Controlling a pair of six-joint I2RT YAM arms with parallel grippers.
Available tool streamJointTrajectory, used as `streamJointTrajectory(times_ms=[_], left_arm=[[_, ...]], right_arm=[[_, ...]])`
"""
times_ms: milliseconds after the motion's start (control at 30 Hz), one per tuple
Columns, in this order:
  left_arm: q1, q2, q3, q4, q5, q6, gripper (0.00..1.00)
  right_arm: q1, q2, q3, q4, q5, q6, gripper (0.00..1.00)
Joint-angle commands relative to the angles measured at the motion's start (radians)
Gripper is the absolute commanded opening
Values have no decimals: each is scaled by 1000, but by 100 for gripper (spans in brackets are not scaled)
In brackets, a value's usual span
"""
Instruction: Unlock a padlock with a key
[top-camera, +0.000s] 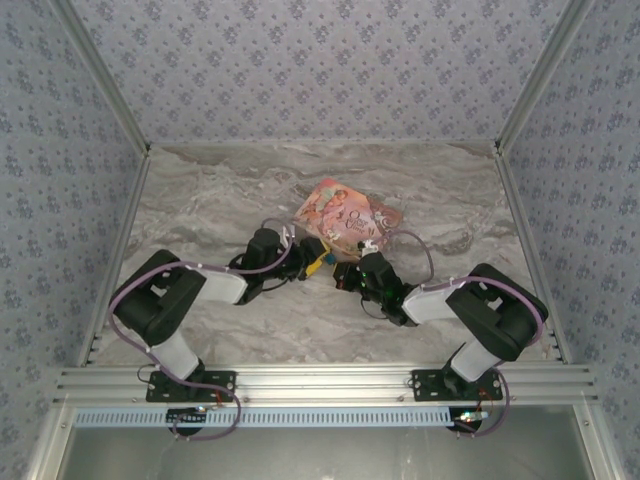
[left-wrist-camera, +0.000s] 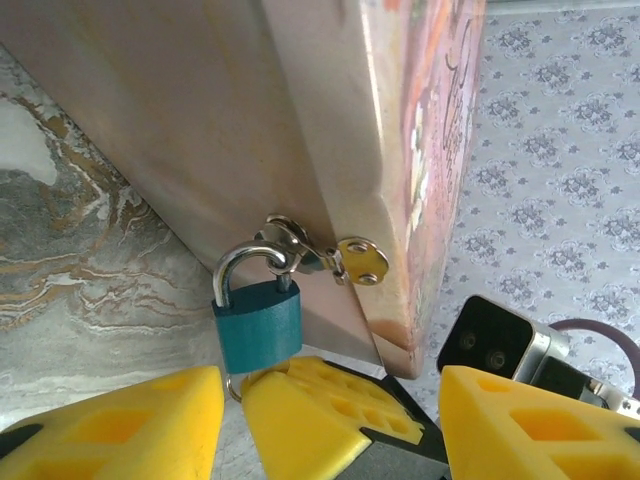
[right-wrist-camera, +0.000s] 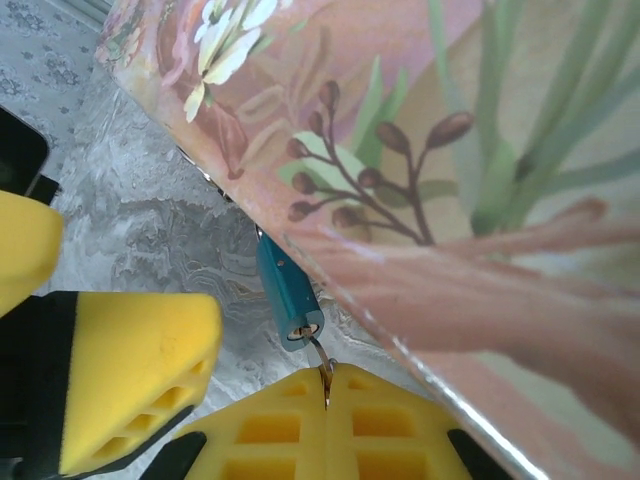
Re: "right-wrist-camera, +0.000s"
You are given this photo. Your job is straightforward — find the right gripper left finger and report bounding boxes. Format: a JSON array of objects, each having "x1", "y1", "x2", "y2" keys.
[{"x1": 143, "y1": 362, "x2": 328, "y2": 480}]

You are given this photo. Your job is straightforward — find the aluminium frame post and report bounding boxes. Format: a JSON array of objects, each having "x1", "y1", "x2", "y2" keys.
[{"x1": 68, "y1": 0, "x2": 115, "y2": 24}]

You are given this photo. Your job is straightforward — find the floral pink box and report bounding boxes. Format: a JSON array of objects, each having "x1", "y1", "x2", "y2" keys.
[{"x1": 93, "y1": 0, "x2": 640, "y2": 480}]

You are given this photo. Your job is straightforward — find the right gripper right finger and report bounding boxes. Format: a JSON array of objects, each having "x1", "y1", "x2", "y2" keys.
[{"x1": 324, "y1": 361, "x2": 504, "y2": 480}]

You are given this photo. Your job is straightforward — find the small teal padlock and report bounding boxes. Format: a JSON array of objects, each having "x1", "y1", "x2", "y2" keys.
[{"x1": 254, "y1": 223, "x2": 326, "y2": 354}]

